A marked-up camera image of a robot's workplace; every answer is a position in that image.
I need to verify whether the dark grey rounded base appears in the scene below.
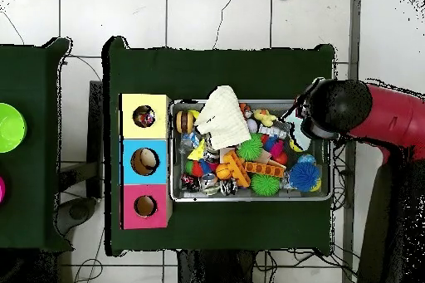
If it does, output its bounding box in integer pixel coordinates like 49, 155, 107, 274
54, 196, 99, 236

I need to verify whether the wooden yo-yo toy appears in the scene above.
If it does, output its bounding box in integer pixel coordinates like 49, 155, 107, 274
175, 110, 194, 134

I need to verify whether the black cable bundle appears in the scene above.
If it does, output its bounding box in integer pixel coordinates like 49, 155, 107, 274
331, 139, 349, 211

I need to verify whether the orange tiger plush toy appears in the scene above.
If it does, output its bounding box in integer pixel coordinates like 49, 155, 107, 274
239, 102, 253, 120

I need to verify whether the black metal stand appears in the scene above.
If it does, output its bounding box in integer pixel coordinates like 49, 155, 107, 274
57, 80, 105, 199

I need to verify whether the mint green waffle cloth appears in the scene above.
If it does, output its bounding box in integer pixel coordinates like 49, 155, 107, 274
284, 111, 313, 153

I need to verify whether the bright green spiky ball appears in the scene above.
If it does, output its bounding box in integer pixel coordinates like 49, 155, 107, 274
250, 173, 282, 197

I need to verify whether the orange plastic block toy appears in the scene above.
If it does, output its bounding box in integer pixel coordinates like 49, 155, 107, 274
243, 160, 286, 179
222, 150, 252, 188

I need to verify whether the grey floor cable duct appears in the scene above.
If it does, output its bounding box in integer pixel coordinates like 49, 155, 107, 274
341, 0, 362, 283

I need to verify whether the cream waffle cloth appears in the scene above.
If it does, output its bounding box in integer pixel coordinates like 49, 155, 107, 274
193, 85, 252, 151

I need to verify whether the clear mesh bin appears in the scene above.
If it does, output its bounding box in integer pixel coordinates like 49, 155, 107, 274
169, 98, 334, 202

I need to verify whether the bright green bowl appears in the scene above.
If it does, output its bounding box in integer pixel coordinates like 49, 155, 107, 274
0, 102, 27, 154

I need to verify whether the dark green table cloth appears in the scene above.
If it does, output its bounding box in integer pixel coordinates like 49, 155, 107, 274
102, 35, 336, 257
0, 37, 74, 254

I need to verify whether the blue spiky ball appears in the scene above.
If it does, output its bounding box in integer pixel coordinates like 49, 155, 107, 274
288, 162, 321, 193

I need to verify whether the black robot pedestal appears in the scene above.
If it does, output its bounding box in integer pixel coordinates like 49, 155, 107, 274
177, 250, 266, 283

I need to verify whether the wooden box with three holes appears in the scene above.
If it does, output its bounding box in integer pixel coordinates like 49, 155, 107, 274
119, 92, 173, 230

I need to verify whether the yellow cheese wedge toy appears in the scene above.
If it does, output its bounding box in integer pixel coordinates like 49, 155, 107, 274
187, 139, 207, 161

